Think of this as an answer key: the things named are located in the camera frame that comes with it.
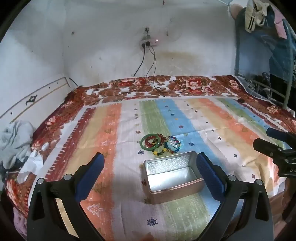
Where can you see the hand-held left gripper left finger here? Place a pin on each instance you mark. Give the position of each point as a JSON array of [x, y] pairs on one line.
[[92, 177]]

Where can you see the hanging clothes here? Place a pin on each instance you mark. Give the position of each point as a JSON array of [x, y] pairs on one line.
[[254, 53]]

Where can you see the white crumpled cloth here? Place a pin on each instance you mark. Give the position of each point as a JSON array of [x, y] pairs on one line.
[[32, 162]]

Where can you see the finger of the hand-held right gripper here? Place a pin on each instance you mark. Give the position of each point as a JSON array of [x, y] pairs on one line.
[[277, 135], [266, 147]]

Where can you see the white hanging jacket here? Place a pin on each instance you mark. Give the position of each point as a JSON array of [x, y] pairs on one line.
[[253, 16]]

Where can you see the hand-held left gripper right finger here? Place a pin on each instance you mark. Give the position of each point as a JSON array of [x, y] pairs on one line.
[[209, 178]]

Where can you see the white power strip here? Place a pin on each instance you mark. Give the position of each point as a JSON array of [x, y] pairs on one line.
[[150, 42]]

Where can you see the silver metal tin box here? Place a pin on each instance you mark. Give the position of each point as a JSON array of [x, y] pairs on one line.
[[171, 183]]

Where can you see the green bangle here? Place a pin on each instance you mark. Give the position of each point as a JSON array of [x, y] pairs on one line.
[[143, 144]]

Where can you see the grey crumpled cloth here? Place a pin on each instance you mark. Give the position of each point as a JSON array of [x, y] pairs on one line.
[[13, 139]]

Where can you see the striped colourful mat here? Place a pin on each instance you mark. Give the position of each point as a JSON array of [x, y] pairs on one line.
[[129, 129]]

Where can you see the white headboard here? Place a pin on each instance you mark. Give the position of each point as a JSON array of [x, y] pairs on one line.
[[32, 99]]

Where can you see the pink hanging cloth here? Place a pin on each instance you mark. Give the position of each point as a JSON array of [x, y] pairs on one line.
[[281, 25]]

